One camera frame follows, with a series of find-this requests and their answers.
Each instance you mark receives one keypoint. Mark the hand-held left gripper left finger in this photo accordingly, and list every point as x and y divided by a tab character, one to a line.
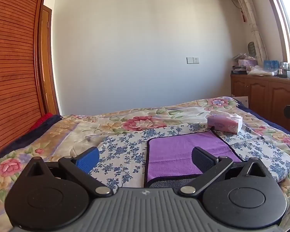
88	160

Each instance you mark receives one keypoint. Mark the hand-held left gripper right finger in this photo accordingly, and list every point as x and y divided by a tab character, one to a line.
202	160

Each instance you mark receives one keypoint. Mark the purple towel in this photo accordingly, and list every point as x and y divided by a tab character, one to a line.
171	154

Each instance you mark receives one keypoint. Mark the wooden cabinet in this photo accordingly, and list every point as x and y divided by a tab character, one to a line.
268	96

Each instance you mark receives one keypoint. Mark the pink floral bed blanket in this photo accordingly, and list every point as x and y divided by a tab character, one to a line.
87	128

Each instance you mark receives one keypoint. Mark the blue floral cloth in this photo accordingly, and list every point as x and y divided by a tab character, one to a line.
125	149

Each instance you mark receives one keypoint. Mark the pink tissue box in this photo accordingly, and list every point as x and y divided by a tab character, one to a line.
222	125

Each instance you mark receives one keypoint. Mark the clear plastic bag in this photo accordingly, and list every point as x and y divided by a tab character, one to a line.
261	71

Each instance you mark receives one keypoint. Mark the blue box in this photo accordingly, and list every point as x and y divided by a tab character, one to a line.
271	64

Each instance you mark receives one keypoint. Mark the red cloth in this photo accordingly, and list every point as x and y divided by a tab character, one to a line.
42	120

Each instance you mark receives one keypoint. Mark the stack of dark books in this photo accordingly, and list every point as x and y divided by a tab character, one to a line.
238	70

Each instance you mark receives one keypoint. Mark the green hand fan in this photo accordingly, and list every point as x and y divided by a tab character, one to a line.
251	49

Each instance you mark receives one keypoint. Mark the window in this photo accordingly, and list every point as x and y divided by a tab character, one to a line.
288	17

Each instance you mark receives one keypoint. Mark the pale patterned curtain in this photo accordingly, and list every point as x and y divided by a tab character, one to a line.
252	24

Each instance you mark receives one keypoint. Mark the red curtain tassel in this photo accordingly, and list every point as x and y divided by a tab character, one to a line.
244	15

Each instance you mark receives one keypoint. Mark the white wall socket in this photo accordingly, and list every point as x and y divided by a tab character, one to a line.
192	60

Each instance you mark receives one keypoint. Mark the wooden door frame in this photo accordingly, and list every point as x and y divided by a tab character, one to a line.
47	65

